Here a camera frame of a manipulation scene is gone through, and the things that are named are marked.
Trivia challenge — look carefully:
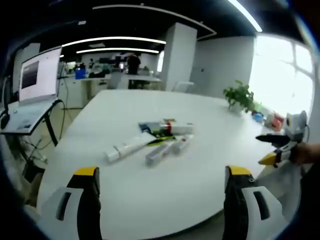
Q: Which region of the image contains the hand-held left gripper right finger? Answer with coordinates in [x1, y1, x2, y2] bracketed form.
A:
[222, 165, 289, 240]

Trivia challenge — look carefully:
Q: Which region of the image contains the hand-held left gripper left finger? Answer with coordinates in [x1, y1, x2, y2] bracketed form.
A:
[37, 166, 102, 240]

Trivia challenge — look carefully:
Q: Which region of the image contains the long white skincare tube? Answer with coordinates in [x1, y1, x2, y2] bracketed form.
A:
[103, 136, 151, 164]

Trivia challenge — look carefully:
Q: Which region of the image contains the white skincare tube red cap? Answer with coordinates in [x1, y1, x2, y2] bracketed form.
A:
[159, 121, 195, 135]

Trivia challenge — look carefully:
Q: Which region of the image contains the black yellow toothbrush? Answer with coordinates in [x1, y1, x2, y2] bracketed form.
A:
[146, 129, 176, 147]

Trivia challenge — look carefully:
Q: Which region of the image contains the blue and white skincare box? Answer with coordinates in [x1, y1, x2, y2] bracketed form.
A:
[138, 121, 163, 134]

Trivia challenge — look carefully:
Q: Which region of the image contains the person's right hand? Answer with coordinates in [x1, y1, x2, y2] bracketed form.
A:
[290, 142, 320, 165]

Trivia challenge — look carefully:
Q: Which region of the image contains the orange and white box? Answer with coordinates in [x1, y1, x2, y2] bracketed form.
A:
[264, 112, 286, 131]

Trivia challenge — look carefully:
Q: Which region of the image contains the white cloth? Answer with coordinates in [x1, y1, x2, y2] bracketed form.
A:
[254, 159, 304, 218]

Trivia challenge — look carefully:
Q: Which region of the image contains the small blue object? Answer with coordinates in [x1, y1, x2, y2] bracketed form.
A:
[251, 112, 265, 123]

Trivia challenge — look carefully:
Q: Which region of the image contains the bright window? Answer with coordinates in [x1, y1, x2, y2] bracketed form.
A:
[249, 34, 315, 121]

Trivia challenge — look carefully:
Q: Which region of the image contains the potted green plant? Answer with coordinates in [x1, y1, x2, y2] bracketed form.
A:
[222, 79, 256, 114]

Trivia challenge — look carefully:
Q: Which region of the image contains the laptop stand table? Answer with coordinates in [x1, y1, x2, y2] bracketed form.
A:
[0, 99, 65, 148]

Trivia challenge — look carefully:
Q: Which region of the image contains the white chair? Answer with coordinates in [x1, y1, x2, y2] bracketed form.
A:
[173, 80, 195, 94]

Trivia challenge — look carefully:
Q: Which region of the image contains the bright ceiling light bar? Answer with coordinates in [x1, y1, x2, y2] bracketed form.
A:
[227, 0, 264, 33]

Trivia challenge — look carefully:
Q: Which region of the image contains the blue crate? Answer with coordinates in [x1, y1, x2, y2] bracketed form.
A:
[74, 68, 87, 80]

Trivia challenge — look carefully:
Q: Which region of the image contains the background work desk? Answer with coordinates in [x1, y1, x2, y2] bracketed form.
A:
[74, 74, 164, 91]

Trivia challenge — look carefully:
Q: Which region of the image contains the open laptop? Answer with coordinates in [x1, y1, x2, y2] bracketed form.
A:
[0, 45, 63, 134]

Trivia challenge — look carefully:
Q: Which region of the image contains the short ceiling light strip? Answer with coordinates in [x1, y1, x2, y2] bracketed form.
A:
[75, 47, 161, 55]

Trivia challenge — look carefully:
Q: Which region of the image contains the long ceiling light strip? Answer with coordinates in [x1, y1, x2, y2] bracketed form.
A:
[61, 36, 167, 48]

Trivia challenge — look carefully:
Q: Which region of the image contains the black cable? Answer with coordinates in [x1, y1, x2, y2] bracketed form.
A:
[51, 99, 67, 146]

